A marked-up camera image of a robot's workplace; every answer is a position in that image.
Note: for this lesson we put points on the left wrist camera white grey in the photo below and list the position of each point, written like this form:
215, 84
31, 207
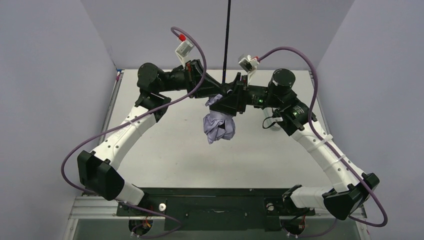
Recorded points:
183, 49

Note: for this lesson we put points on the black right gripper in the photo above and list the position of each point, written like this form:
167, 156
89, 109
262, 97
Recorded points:
241, 94

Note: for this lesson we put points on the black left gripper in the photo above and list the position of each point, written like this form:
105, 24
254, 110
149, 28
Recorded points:
195, 78

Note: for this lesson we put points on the lilac black umbrella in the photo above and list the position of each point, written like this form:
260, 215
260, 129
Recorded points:
217, 125

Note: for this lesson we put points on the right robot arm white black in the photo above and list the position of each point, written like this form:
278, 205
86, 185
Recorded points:
350, 186

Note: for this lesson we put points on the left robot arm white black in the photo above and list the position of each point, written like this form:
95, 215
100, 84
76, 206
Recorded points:
98, 169

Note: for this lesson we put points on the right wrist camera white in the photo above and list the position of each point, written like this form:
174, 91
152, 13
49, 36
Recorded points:
250, 65

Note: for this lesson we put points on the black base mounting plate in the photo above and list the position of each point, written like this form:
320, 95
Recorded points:
222, 209

